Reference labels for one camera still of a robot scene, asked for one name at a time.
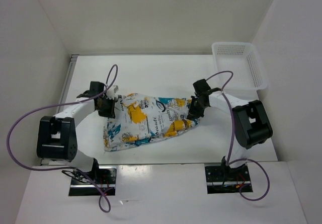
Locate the white perforated plastic basket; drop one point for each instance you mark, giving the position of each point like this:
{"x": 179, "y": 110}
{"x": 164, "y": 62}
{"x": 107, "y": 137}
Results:
{"x": 244, "y": 61}

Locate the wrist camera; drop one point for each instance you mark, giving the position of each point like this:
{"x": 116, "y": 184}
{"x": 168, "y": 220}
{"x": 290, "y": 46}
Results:
{"x": 201, "y": 87}
{"x": 99, "y": 90}

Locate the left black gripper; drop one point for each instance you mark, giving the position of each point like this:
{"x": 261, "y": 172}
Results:
{"x": 110, "y": 113}

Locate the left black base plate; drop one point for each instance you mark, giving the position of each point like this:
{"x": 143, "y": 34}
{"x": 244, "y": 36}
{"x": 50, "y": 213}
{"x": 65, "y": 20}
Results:
{"x": 80, "y": 186}

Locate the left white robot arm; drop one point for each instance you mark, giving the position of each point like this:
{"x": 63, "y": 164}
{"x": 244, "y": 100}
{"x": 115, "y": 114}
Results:
{"x": 57, "y": 138}

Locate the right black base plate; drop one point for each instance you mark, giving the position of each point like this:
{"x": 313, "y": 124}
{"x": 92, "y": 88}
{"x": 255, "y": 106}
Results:
{"x": 220, "y": 183}

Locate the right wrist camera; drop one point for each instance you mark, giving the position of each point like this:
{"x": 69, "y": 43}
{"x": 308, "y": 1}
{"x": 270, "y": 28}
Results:
{"x": 201, "y": 87}

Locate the white teal yellow patterned shorts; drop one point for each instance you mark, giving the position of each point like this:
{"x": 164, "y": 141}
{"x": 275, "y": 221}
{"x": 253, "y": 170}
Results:
{"x": 146, "y": 120}

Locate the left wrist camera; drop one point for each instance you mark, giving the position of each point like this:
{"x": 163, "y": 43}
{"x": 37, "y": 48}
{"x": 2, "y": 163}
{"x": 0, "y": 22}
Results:
{"x": 99, "y": 90}

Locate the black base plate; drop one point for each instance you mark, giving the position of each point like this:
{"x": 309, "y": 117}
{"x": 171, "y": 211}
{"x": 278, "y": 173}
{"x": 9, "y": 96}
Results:
{"x": 220, "y": 183}
{"x": 80, "y": 186}

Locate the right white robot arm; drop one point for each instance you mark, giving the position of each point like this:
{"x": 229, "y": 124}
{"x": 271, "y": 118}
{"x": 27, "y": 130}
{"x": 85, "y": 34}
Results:
{"x": 249, "y": 123}

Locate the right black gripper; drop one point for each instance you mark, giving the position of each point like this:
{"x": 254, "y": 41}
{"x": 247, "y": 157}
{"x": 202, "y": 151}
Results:
{"x": 193, "y": 114}

